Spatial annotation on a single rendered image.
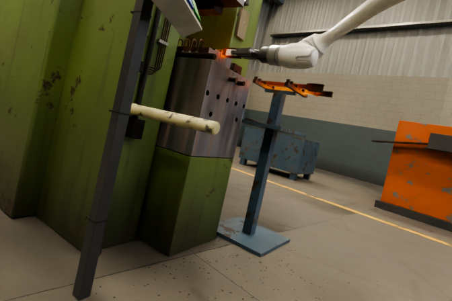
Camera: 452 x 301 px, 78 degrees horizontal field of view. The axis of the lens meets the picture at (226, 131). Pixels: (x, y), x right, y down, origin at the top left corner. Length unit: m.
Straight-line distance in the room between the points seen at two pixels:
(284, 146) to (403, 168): 1.77
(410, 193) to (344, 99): 5.23
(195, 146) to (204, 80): 0.30
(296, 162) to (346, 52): 5.50
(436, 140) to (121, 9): 3.82
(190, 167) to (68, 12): 0.93
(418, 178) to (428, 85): 4.69
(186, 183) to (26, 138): 0.77
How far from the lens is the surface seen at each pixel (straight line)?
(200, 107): 1.27
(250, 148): 5.29
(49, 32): 1.58
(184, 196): 1.32
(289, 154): 4.93
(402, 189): 4.49
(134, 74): 0.95
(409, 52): 9.19
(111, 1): 1.44
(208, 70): 1.29
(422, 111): 8.70
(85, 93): 1.41
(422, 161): 4.46
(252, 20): 1.98
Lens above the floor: 0.63
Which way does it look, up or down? 1 degrees down
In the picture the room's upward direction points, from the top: 13 degrees clockwise
